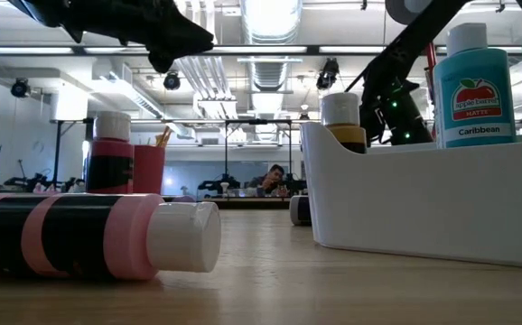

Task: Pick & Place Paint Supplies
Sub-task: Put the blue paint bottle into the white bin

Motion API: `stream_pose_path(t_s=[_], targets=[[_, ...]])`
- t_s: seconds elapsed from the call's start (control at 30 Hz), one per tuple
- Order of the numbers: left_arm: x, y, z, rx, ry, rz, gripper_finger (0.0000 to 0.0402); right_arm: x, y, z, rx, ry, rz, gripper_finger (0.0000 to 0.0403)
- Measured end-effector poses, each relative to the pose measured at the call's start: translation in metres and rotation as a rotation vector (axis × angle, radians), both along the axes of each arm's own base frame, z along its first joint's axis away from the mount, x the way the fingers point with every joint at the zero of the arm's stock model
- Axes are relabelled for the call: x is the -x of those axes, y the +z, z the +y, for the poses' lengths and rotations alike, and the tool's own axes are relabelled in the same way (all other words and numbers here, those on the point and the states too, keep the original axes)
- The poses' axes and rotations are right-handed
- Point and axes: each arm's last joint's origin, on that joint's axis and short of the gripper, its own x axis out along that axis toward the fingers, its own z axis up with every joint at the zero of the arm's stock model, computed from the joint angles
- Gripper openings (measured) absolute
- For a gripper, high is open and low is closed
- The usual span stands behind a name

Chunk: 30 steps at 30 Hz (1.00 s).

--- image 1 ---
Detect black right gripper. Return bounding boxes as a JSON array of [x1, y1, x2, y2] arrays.
[[359, 106, 433, 146]]

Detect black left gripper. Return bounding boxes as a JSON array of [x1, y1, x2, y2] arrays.
[[61, 0, 216, 74]]

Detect yellow paint bottle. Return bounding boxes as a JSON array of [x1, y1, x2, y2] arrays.
[[320, 92, 368, 154]]

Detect teal paint bottle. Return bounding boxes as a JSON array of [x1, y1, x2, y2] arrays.
[[432, 22, 517, 149]]

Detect pink-red plastic cup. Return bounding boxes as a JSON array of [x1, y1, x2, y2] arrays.
[[133, 144, 166, 195]]

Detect dark paint bottle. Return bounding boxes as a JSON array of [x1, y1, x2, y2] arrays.
[[289, 194, 312, 227]]

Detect red paint bottle black label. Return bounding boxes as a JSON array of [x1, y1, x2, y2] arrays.
[[84, 110, 135, 195]]

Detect pink paint bottle black label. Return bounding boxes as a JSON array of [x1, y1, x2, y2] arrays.
[[0, 192, 222, 281]]

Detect black ceiling spotlight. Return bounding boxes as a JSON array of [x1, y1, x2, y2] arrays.
[[163, 70, 182, 91], [10, 77, 32, 99], [315, 57, 341, 91]]

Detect white plastic bin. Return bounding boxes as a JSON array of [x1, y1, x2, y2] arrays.
[[300, 121, 522, 271]]

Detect person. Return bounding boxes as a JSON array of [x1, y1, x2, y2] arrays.
[[247, 163, 290, 199]]

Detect background black rig frame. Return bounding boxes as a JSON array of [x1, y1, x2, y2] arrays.
[[48, 116, 303, 200]]

